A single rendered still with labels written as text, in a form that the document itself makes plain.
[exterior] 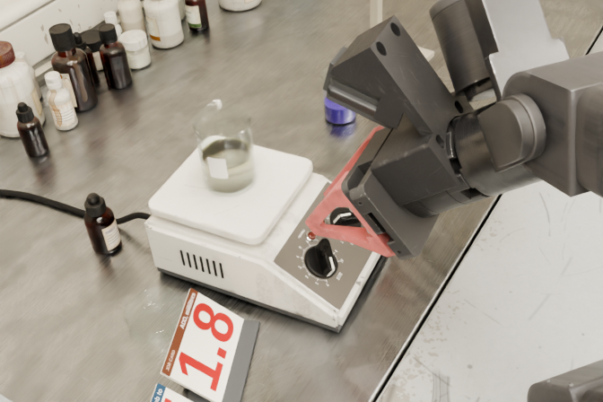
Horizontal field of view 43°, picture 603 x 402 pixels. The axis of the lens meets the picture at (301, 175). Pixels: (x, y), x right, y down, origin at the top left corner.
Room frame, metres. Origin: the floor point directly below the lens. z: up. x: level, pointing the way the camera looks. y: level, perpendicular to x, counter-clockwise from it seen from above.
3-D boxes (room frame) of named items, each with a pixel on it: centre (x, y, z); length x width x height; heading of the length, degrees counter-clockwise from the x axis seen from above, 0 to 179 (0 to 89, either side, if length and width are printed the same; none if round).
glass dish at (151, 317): (0.46, 0.14, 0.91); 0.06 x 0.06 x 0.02
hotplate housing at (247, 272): (0.54, 0.04, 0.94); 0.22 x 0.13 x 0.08; 62
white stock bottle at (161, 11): (0.98, 0.18, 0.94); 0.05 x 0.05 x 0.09
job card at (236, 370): (0.41, 0.09, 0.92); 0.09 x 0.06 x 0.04; 169
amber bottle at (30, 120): (0.74, 0.31, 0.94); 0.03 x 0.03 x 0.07
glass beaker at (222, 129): (0.56, 0.07, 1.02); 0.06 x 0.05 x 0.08; 12
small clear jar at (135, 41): (0.92, 0.21, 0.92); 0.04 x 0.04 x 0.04
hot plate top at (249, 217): (0.55, 0.07, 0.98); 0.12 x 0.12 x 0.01; 62
